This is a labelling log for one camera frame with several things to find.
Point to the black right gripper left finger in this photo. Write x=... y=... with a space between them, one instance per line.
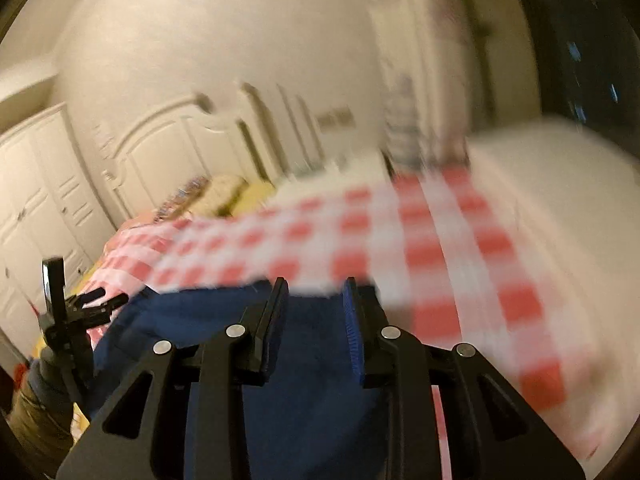
x=179 y=414

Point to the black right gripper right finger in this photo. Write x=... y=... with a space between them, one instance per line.
x=447 y=406

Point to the navy blue padded jacket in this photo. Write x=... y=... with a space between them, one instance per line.
x=312 y=420

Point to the white wardrobe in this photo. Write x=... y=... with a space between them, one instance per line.
x=48 y=208

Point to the colourful patterned pillow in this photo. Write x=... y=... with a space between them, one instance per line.
x=182 y=198

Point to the cream pillow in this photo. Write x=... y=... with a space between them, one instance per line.
x=218 y=197

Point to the red white checkered bed cover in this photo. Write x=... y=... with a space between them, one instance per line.
x=445 y=268

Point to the cream wooden headboard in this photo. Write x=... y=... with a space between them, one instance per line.
x=187 y=138

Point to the yellow pillow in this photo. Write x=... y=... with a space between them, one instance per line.
x=252 y=198

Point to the white bedside table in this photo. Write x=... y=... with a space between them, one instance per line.
x=359 y=169

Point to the cream patterned curtain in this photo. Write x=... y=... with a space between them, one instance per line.
x=425 y=53

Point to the dark window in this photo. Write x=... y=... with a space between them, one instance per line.
x=587 y=59

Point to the wall switch and socket plate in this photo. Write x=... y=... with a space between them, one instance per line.
x=338 y=118

